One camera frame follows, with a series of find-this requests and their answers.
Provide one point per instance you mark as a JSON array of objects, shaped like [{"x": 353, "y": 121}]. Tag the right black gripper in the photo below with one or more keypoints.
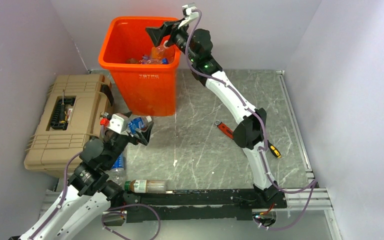
[{"x": 157, "y": 33}]

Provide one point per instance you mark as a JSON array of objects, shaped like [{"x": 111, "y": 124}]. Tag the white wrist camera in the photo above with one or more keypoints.
[
  {"x": 190, "y": 13},
  {"x": 117, "y": 122}
]

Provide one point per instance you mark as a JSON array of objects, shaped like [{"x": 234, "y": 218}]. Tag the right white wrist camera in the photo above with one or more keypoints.
[{"x": 190, "y": 13}]

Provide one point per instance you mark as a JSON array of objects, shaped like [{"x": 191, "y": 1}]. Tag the black base frame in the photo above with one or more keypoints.
[{"x": 199, "y": 204}]

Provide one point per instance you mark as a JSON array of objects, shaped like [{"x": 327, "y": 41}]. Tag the orange plastic bin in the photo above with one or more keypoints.
[{"x": 147, "y": 89}]

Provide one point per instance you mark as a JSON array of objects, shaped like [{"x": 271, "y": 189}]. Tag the blue label water bottle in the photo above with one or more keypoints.
[
  {"x": 117, "y": 173},
  {"x": 158, "y": 61}
]

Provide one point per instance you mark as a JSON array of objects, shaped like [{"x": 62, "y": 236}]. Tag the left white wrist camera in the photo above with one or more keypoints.
[{"x": 117, "y": 122}]

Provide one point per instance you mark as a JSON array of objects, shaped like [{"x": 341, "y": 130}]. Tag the small orange bottle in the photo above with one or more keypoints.
[{"x": 132, "y": 61}]

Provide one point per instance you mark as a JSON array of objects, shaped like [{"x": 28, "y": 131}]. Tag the brown tea bottle green cap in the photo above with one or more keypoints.
[{"x": 142, "y": 186}]

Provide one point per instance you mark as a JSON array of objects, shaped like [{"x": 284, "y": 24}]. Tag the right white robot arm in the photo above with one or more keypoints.
[{"x": 250, "y": 133}]

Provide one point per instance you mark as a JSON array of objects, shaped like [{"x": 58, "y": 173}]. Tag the tan tool case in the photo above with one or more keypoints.
[{"x": 71, "y": 117}]

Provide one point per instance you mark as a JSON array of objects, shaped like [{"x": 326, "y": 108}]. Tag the large orange juice bottle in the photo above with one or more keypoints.
[{"x": 162, "y": 51}]

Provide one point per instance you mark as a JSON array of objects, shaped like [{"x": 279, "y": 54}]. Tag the adjustable wrench red handle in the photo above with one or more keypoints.
[{"x": 224, "y": 128}]

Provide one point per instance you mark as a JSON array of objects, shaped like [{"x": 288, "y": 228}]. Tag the yellow black screwdriver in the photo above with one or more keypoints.
[{"x": 274, "y": 151}]

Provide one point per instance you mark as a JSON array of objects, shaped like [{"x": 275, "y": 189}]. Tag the blue label bottle white cap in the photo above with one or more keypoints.
[{"x": 139, "y": 124}]

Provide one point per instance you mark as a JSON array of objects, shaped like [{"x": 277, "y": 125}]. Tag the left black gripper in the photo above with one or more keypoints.
[{"x": 143, "y": 136}]

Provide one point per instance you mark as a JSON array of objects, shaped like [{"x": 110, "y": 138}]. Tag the blue crushed bottle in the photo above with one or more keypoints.
[{"x": 145, "y": 60}]

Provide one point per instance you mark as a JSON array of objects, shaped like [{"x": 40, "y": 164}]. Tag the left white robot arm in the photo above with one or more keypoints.
[{"x": 88, "y": 192}]

